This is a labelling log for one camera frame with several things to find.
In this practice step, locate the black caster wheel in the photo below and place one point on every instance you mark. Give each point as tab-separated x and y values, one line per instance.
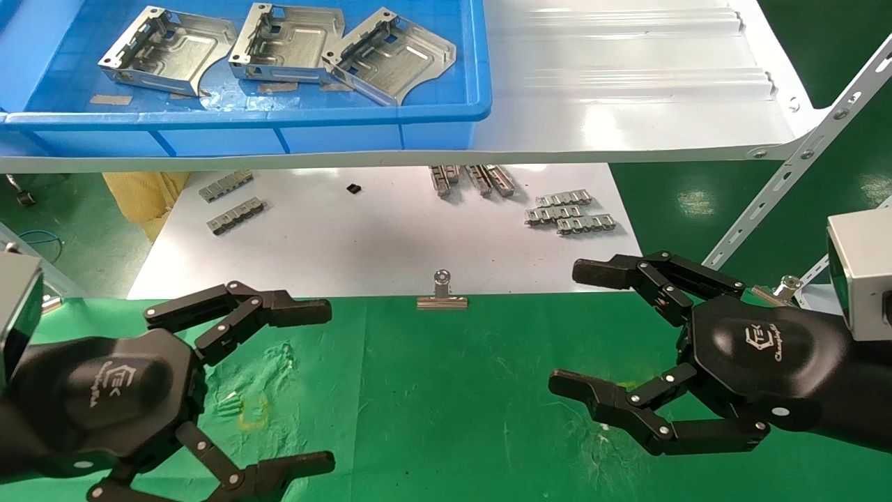
23	195

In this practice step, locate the stamped metal bracket part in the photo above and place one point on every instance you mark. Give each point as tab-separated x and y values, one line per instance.
401	59
300	38
178	52

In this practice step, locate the grey metal strut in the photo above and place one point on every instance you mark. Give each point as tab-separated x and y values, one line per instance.
63	284

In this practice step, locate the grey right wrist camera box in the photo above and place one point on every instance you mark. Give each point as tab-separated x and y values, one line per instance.
860	275

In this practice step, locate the green cloth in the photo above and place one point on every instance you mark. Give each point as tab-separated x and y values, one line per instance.
446	404

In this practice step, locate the small grey metal clip strip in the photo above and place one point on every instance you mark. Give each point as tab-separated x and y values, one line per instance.
235	216
564	199
502	181
479	180
585	224
550	215
441	180
226	185

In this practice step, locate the white board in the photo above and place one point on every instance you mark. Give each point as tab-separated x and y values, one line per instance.
348	244

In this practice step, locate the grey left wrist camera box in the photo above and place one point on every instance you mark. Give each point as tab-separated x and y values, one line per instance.
17	307

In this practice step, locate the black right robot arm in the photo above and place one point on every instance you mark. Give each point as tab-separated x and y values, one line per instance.
871	390

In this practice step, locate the white sheet metal shelf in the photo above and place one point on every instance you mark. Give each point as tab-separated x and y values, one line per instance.
627	104

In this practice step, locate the short white perforated strut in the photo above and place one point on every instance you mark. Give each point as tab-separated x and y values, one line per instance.
819	268

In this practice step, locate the yellow plastic bag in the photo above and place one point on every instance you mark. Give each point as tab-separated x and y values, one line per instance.
146	199

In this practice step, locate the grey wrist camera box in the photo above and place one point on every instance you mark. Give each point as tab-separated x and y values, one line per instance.
860	275
17	307

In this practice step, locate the blue plastic bin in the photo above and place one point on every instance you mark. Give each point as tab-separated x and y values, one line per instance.
432	104

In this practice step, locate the long white perforated strut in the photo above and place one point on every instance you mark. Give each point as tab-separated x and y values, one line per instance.
780	178

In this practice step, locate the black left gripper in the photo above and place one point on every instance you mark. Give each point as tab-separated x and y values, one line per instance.
104	397

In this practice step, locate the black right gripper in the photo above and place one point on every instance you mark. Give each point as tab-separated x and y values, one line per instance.
759	355

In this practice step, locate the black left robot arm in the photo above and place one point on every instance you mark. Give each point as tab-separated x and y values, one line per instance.
14	432

